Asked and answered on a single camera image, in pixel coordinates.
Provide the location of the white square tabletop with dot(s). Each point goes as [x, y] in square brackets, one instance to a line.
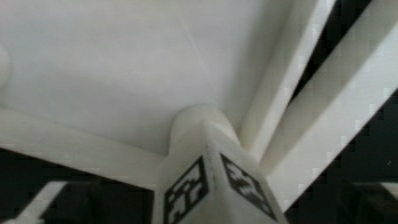
[112, 61]

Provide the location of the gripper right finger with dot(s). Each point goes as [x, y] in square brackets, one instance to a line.
[376, 205]

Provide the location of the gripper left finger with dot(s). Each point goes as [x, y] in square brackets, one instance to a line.
[37, 206]

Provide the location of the white U-shaped obstacle fence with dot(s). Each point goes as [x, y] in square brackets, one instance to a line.
[335, 104]

